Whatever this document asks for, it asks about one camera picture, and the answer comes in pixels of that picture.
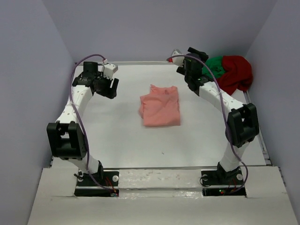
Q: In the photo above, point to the red t shirt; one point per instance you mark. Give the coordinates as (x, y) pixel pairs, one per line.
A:
(238, 74)

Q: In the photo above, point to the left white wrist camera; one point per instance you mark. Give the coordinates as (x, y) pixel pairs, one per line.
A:
(109, 69)

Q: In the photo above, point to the aluminium back rail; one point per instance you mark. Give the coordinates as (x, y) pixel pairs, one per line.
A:
(143, 63)

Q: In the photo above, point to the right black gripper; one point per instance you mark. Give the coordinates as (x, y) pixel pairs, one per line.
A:
(181, 70)

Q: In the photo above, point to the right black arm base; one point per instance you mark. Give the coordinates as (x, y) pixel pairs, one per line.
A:
(213, 186)

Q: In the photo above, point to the pink t shirt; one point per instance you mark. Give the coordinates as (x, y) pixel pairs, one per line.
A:
(160, 108)

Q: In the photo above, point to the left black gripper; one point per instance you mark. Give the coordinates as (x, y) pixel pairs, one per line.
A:
(109, 93)

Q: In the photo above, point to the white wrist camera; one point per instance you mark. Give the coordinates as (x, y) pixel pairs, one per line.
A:
(109, 69)
(176, 58)

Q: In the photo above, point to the aluminium front rail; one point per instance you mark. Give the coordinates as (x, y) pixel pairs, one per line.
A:
(162, 168)

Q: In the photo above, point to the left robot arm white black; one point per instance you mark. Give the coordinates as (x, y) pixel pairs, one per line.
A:
(67, 136)

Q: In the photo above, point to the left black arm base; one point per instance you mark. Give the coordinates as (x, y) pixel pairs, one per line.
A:
(108, 186)

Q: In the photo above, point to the green t shirt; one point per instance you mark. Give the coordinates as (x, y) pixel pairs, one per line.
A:
(215, 65)

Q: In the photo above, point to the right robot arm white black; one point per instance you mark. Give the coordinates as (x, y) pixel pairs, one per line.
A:
(241, 121)

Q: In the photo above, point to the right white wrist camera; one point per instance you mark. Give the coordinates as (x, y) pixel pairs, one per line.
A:
(176, 58)

